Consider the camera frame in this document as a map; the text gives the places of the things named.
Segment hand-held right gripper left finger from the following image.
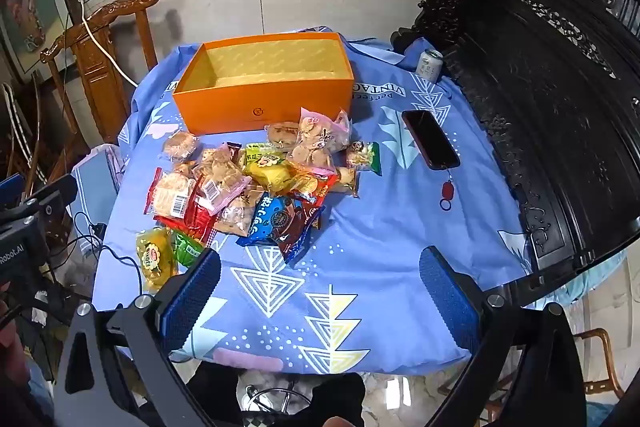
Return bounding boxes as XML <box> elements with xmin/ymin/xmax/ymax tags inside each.
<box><xmin>52</xmin><ymin>248</ymin><xmax>223</xmax><ymax>427</ymax></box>

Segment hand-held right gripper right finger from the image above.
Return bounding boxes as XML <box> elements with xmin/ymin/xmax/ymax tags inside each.
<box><xmin>419</xmin><ymin>246</ymin><xmax>588</xmax><ymax>427</ymax></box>

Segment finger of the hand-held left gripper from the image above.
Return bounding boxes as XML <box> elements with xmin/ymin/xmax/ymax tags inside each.
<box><xmin>0</xmin><ymin>173</ymin><xmax>27</xmax><ymax>208</ymax></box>
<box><xmin>20</xmin><ymin>174</ymin><xmax>79</xmax><ymax>224</ymax></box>

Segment green snack packet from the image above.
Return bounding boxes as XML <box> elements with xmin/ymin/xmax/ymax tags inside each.
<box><xmin>171</xmin><ymin>229</ymin><xmax>205</xmax><ymax>269</ymax></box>

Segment yellow clear snack packet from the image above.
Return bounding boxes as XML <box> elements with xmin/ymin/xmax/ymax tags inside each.
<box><xmin>136</xmin><ymin>228</ymin><xmax>178</xmax><ymax>294</ymax></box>

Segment pile of assorted snack packets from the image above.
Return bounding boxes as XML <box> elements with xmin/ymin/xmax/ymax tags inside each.
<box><xmin>145</xmin><ymin>107</ymin><xmax>382</xmax><ymax>264</ymax></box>

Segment orange cardboard box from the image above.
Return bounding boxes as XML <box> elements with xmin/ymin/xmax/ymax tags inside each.
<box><xmin>171</xmin><ymin>32</ymin><xmax>355</xmax><ymax>136</ymax></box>

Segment blue cloth covered stool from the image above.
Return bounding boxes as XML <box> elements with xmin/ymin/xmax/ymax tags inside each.
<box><xmin>70</xmin><ymin>144</ymin><xmax>126</xmax><ymax>238</ymax></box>

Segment curved wooden rods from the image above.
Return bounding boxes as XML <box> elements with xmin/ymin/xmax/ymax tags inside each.
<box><xmin>0</xmin><ymin>74</ymin><xmax>71</xmax><ymax>192</ymax></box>

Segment blue printed tablecloth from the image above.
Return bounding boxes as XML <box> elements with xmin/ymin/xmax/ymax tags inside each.
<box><xmin>95</xmin><ymin>27</ymin><xmax>626</xmax><ymax>375</ymax></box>

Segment red key fob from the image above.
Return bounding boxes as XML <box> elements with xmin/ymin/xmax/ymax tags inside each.
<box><xmin>439</xmin><ymin>172</ymin><xmax>457</xmax><ymax>212</ymax></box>

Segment carved brown wooden chair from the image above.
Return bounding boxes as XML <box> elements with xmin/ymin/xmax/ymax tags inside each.
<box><xmin>40</xmin><ymin>0</ymin><xmax>162</xmax><ymax>148</ymax></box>

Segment black smartphone red case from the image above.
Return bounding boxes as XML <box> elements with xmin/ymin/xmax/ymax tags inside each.
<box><xmin>401</xmin><ymin>109</ymin><xmax>461</xmax><ymax>170</ymax></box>

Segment small orange wooden chair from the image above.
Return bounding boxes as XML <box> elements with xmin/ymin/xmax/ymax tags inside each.
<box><xmin>575</xmin><ymin>328</ymin><xmax>626</xmax><ymax>400</ymax></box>

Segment dark carved wooden furniture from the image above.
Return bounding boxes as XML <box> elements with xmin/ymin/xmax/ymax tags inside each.
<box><xmin>390</xmin><ymin>0</ymin><xmax>640</xmax><ymax>308</ymax></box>

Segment white drink can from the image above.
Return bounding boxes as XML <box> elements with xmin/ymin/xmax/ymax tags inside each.
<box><xmin>415</xmin><ymin>48</ymin><xmax>445</xmax><ymax>82</ymax></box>

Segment black cable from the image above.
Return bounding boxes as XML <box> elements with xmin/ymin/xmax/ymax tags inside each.
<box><xmin>47</xmin><ymin>212</ymin><xmax>146</xmax><ymax>308</ymax></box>

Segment white charger cable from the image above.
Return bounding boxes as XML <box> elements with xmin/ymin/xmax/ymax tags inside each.
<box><xmin>77</xmin><ymin>0</ymin><xmax>138</xmax><ymax>88</ymax></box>

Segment framed wall picture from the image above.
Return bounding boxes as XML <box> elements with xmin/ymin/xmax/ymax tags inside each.
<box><xmin>0</xmin><ymin>0</ymin><xmax>76</xmax><ymax>78</ymax></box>

